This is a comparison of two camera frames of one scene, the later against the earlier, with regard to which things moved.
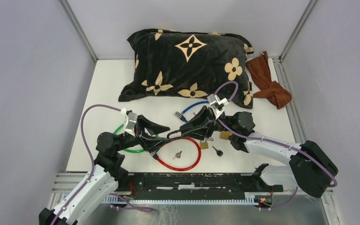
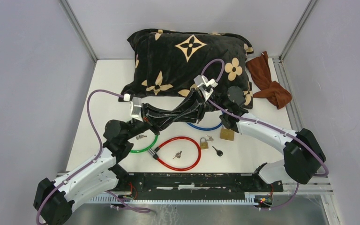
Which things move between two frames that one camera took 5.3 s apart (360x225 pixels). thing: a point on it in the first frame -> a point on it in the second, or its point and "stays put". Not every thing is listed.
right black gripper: (201, 132) -> (195, 114)
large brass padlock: (225, 134) stays put
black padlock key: (219, 153) stays put
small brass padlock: (204, 145) stays put
